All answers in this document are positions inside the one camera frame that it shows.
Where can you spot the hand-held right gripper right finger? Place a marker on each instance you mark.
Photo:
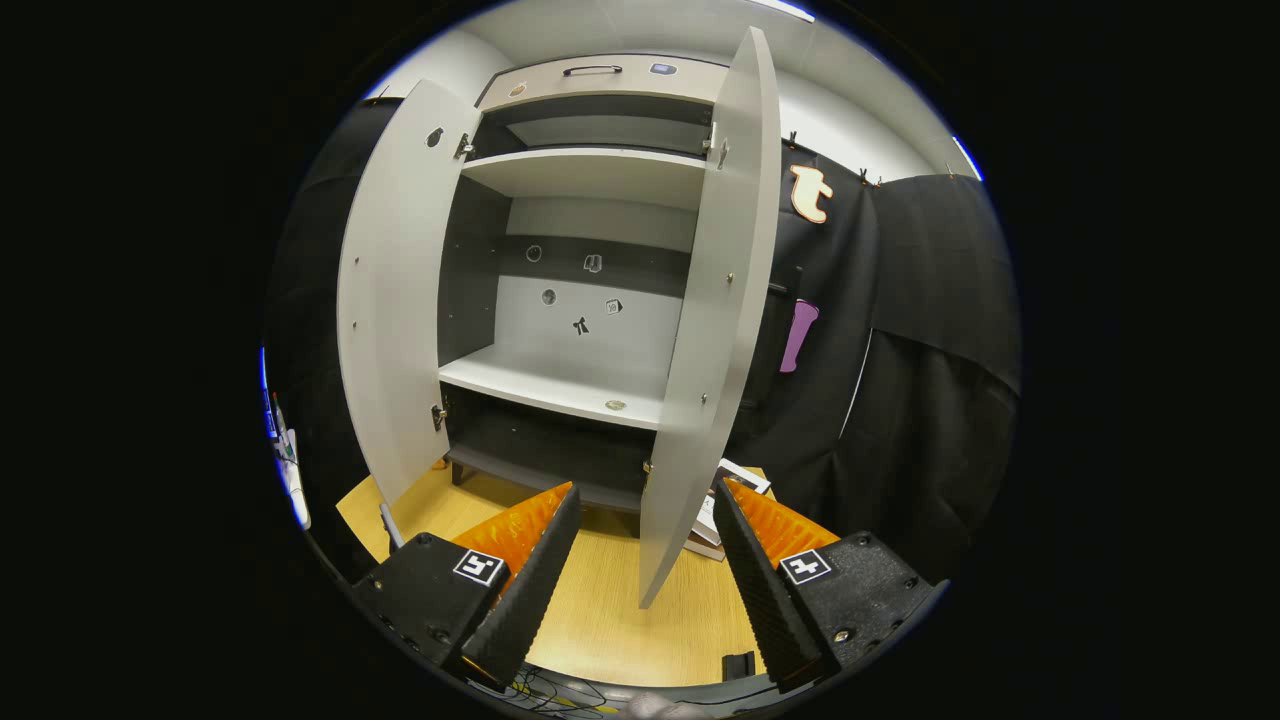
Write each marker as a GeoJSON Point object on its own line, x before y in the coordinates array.
{"type": "Point", "coordinates": [760, 590]}

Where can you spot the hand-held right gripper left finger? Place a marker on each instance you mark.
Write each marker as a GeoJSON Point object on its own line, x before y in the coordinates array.
{"type": "Point", "coordinates": [535, 590]}

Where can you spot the white cabinet door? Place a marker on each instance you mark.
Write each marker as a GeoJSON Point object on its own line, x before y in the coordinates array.
{"type": "Point", "coordinates": [400, 300]}
{"type": "Point", "coordinates": [710, 350]}

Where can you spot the white cabinet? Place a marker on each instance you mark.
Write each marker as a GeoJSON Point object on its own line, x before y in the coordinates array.
{"type": "Point", "coordinates": [600, 215]}

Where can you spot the white cabinet shelf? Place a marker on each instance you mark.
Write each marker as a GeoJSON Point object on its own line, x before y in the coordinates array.
{"type": "Point", "coordinates": [590, 175]}
{"type": "Point", "coordinates": [540, 375]}

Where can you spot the black backdrop cloth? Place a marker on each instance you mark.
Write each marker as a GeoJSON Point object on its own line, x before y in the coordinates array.
{"type": "Point", "coordinates": [900, 400]}

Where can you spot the stack of books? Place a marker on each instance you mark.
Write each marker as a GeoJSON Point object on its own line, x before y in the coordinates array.
{"type": "Point", "coordinates": [745, 472]}

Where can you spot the small black box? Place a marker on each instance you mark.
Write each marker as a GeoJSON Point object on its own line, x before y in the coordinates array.
{"type": "Point", "coordinates": [738, 667]}

